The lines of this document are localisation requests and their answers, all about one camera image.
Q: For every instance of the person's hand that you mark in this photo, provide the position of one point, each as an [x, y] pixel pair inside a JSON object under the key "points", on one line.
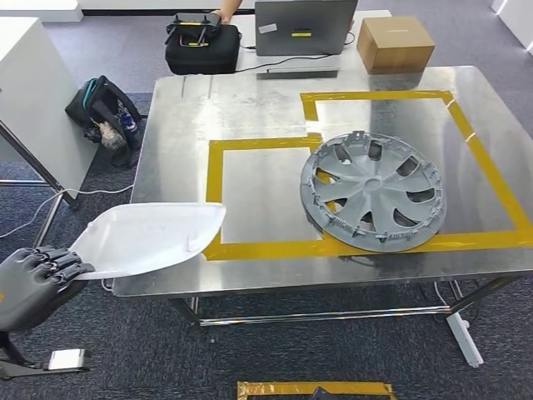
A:
{"points": [[221, 16]]}

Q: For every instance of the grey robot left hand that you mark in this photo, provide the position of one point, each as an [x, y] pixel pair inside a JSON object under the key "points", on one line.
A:
{"points": [[29, 292]]}

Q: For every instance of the white curved plastic part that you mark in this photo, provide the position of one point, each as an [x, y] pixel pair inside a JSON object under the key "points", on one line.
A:
{"points": [[145, 237]]}

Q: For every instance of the person's forearm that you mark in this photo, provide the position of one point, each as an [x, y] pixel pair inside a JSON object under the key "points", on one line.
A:
{"points": [[233, 6]]}

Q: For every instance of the stainless steel workbench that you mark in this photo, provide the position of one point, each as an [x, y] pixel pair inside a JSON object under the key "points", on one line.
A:
{"points": [[249, 116]]}

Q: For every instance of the yellow tape on workbench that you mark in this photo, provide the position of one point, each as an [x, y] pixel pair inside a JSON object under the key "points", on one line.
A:
{"points": [[214, 176]]}

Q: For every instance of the black controller with antennas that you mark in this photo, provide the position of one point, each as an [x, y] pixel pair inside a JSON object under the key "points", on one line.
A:
{"points": [[194, 21]]}

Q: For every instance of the black hard carry case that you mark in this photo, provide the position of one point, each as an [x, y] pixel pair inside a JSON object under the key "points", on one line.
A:
{"points": [[200, 58]]}

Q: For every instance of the grey laptop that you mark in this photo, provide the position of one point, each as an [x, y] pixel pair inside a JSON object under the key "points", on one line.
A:
{"points": [[304, 22]]}

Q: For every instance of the black backpack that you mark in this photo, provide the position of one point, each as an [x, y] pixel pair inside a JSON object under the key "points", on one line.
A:
{"points": [[104, 110]]}

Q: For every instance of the white table steel legs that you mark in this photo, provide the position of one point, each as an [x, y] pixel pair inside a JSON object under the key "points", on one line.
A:
{"points": [[38, 99]]}

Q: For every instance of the brown cardboard box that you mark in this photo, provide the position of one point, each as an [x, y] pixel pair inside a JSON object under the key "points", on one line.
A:
{"points": [[395, 44]]}

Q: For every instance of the white low platform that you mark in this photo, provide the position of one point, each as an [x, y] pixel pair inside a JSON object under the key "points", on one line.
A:
{"points": [[38, 10]]}

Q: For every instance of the grey wheel hubcap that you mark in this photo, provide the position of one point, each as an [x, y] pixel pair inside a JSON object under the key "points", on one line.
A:
{"points": [[375, 188]]}

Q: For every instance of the yellow floor tape square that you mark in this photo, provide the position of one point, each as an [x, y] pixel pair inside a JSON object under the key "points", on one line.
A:
{"points": [[291, 387]]}

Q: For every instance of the white plinth block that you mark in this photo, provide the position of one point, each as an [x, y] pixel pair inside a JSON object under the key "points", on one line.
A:
{"points": [[516, 22]]}

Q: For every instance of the white power strip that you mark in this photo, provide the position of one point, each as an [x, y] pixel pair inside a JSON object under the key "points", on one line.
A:
{"points": [[464, 339]]}

